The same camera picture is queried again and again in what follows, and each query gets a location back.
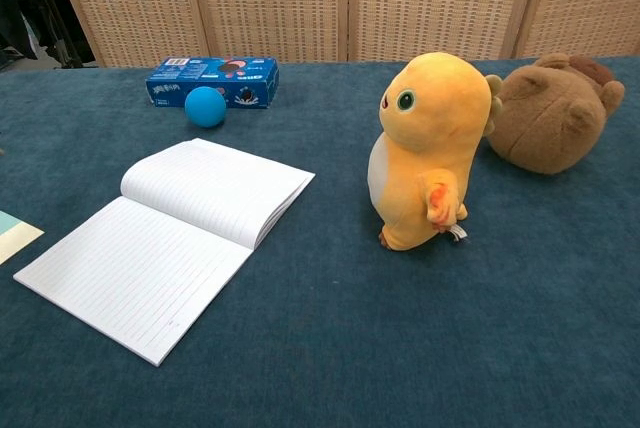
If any green and cream card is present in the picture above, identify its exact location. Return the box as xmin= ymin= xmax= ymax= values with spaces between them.
xmin=0 ymin=210 xmax=45 ymax=265

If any yellow plush toy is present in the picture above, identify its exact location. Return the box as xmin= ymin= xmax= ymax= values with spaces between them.
xmin=367 ymin=51 xmax=504 ymax=252

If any black tripod stand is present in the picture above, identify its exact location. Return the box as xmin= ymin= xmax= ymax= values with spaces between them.
xmin=29 ymin=0 xmax=96 ymax=69

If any blue Oreo cookie box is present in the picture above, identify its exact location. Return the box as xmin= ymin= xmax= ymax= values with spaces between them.
xmin=145 ymin=56 xmax=280 ymax=111

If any brown plush toy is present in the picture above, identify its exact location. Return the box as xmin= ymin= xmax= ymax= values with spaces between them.
xmin=485 ymin=52 xmax=626 ymax=176

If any teal carpet table cover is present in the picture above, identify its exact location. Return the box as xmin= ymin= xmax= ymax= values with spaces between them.
xmin=0 ymin=55 xmax=640 ymax=428

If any blue rubber ball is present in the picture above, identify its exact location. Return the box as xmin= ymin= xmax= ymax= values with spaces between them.
xmin=184 ymin=86 xmax=228 ymax=127

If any white lined open notebook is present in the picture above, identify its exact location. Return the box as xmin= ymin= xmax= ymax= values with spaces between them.
xmin=13 ymin=137 xmax=317 ymax=368

